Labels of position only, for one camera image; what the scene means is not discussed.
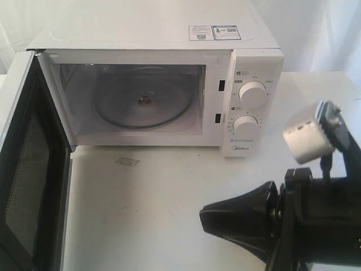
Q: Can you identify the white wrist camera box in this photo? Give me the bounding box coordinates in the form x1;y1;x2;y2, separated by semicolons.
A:
283;117;335;164

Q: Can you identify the white upper power knob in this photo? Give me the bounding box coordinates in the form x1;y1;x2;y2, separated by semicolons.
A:
239;81;267;108

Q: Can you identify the clear tape patch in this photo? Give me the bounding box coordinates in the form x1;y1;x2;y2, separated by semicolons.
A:
115;157;140;167

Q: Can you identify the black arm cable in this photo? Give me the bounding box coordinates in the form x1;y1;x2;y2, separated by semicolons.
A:
320;154;333;180

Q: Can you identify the white Midea microwave body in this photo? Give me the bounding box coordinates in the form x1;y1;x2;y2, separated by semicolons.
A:
28;1;284;158

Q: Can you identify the white curtain backdrop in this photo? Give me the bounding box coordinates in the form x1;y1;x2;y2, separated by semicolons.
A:
1;1;62;74

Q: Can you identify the white lower timer knob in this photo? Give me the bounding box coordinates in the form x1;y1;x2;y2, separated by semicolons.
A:
233;116;258;136

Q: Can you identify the warning label sticker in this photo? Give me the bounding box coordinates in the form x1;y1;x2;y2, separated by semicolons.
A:
188;25;241;41

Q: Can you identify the glass turntable plate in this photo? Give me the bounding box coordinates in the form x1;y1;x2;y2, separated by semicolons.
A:
94;65;201;130

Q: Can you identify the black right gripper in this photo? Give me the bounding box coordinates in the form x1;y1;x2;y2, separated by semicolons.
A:
199;168;360;270

